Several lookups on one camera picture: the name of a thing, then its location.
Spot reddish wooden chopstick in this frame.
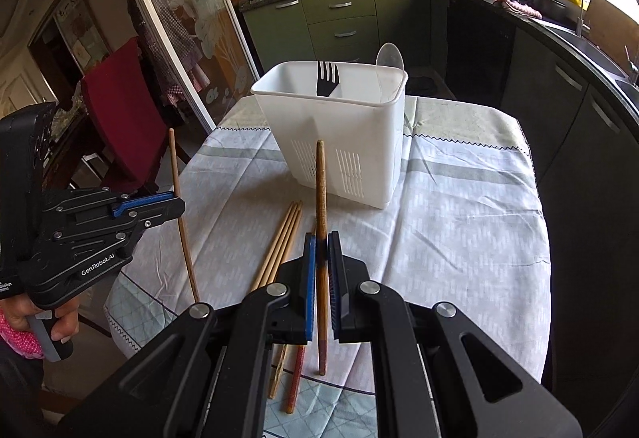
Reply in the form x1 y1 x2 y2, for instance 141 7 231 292
284 215 317 414

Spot steel double sink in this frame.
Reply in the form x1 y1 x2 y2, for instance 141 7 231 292
546 21 639 94

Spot small steel faucet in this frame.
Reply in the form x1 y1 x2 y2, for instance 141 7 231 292
559 0 592 36

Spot framed wall picture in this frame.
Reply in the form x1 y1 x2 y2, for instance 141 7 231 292
27 0 111 84

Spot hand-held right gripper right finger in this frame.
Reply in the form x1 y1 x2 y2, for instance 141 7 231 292
328 231 585 438

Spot tall gooseneck faucet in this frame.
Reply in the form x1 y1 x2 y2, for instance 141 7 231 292
624 46 639 85

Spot patterned grey green tablecloth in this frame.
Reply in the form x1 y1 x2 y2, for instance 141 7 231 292
105 93 552 438

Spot white plastic spoon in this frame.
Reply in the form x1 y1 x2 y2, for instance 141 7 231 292
374 42 407 75

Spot pink cloth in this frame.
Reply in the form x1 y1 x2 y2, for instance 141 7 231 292
492 0 542 19

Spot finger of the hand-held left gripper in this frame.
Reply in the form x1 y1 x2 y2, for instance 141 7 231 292
47 188 173 218
32 200 187 264

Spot dark wooden chopstick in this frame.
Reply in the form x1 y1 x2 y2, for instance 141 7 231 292
315 141 331 376

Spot person's left hand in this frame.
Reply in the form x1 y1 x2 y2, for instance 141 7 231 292
0 298 81 345

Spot black plastic fork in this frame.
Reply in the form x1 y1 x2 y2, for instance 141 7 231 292
316 61 340 98

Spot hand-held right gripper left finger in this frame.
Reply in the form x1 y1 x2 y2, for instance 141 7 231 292
55 233 316 438

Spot light wooden chopstick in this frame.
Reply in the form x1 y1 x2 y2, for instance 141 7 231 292
262 201 302 283
168 128 200 303
250 202 293 292
268 343 288 400
270 201 305 275
256 202 298 290

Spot etched glass sliding door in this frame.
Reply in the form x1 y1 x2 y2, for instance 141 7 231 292
107 0 263 134

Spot green lower kitchen cabinets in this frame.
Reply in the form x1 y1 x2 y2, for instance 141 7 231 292
238 0 639 269

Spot white plastic utensil holder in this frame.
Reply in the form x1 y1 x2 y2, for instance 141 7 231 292
251 61 407 210

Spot chair with red cover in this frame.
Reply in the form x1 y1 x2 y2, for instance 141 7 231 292
75 37 193 199

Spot checked apron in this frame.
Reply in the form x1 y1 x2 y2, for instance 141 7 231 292
127 0 210 106

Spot wooden cutting board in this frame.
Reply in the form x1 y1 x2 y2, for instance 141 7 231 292
585 0 639 54

